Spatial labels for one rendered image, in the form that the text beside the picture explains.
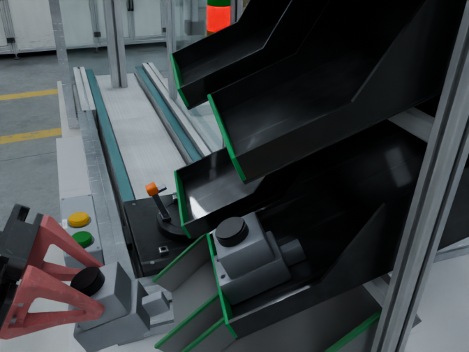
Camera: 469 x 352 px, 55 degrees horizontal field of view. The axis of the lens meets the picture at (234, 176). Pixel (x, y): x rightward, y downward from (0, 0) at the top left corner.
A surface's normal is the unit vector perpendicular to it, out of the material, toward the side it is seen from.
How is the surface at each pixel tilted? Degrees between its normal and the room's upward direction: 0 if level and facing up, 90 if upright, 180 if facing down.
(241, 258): 90
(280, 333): 45
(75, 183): 0
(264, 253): 90
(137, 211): 0
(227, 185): 25
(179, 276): 90
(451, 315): 0
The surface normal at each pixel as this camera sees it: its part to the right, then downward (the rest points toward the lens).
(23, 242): 0.49, -0.78
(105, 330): 0.15, 0.51
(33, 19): 0.46, 0.45
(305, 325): -0.67, -0.57
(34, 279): 0.76, -0.61
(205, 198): -0.38, -0.76
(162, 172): 0.04, -0.87
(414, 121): -0.94, 0.15
